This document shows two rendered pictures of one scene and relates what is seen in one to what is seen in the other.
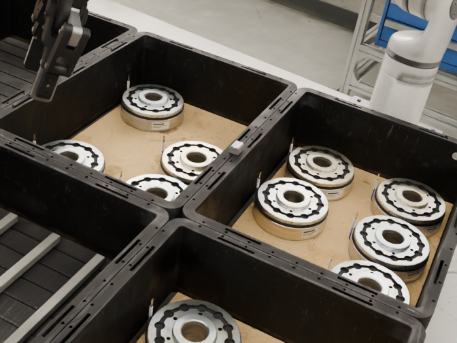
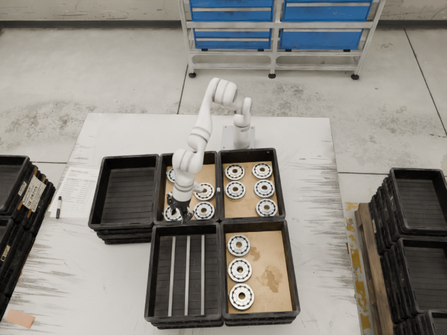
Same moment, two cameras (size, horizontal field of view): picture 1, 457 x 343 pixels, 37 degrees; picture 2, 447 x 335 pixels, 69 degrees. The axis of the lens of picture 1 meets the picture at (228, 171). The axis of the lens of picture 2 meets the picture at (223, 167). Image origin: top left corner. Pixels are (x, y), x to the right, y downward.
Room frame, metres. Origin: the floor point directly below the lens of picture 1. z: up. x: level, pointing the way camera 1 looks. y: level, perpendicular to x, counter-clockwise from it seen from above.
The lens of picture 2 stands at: (-0.01, 0.22, 2.27)
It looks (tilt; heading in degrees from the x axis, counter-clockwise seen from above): 56 degrees down; 341
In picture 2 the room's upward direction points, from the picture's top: 5 degrees counter-clockwise
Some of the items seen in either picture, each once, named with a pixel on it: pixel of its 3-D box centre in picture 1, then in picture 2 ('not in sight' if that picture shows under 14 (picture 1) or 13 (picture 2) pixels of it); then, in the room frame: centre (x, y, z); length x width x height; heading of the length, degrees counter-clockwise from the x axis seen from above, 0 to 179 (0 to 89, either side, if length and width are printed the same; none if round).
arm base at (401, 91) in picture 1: (398, 100); (241, 131); (1.07, -0.27, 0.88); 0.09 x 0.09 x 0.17; 66
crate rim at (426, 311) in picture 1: (349, 184); (249, 183); (0.74, -0.16, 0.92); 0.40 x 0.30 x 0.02; 159
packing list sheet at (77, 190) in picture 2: not in sight; (76, 191); (1.21, 0.70, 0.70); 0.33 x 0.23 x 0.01; 153
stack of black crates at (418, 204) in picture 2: not in sight; (408, 215); (0.42, -1.11, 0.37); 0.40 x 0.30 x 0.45; 153
